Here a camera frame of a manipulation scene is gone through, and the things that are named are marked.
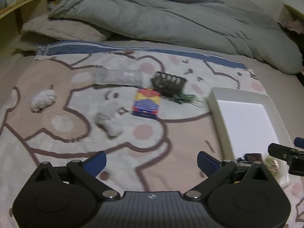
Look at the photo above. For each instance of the white sock ball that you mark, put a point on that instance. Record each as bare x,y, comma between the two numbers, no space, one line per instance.
43,99

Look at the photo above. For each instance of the white sock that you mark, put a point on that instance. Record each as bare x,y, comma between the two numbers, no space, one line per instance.
106,117

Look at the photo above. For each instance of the cartoon bear print cloth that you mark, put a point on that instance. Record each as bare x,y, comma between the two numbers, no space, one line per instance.
149,154

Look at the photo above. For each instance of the grey quilted duvet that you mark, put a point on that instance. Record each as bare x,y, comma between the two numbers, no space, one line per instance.
206,24

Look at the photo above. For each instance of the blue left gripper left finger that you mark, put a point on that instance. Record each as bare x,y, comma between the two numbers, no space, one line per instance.
95,164

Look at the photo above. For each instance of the blue red card box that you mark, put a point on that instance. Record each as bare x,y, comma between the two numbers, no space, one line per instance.
146,103

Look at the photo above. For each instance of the pink clothes on shelf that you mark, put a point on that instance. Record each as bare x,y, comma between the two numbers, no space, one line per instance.
293,25

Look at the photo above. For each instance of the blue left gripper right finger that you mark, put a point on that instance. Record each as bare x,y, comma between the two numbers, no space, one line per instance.
208,164

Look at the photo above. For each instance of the white shallow cardboard box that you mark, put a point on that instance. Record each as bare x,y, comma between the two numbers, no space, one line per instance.
246,122

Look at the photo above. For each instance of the bag of rubber bands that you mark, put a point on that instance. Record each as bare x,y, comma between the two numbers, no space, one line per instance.
275,167

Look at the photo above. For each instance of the grey toilet seat cushion pack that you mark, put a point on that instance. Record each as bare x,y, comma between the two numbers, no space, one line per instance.
105,76

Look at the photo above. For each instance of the right side wooden shelf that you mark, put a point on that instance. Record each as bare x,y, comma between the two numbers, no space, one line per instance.
288,12

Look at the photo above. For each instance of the yellow wooden bedside shelf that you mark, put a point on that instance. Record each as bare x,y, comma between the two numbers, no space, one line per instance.
14,16

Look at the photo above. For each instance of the beige fluffy pillow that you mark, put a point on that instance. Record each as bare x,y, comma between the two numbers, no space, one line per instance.
43,30

